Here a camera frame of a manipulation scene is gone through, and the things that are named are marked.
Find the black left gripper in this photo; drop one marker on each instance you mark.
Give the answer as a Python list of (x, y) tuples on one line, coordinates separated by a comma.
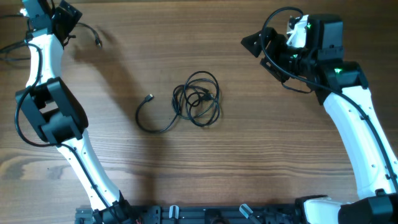
[(71, 19)]

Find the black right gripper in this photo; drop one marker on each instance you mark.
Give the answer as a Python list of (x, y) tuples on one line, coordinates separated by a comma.
[(278, 41)]

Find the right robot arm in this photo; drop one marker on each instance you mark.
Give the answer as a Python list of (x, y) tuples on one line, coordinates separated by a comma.
[(312, 51)]

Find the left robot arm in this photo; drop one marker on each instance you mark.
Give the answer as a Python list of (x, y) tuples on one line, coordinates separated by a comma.
[(48, 114)]

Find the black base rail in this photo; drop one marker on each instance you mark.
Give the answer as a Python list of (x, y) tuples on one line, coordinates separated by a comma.
[(174, 214)]

